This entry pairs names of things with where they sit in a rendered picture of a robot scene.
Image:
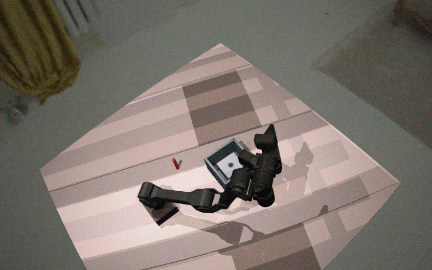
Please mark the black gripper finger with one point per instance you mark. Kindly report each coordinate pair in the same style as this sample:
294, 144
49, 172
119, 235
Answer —
277, 152
271, 130

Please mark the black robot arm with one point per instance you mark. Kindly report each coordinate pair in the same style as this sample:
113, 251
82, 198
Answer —
260, 189

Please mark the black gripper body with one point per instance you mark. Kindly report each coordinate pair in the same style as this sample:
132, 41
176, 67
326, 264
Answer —
268, 162

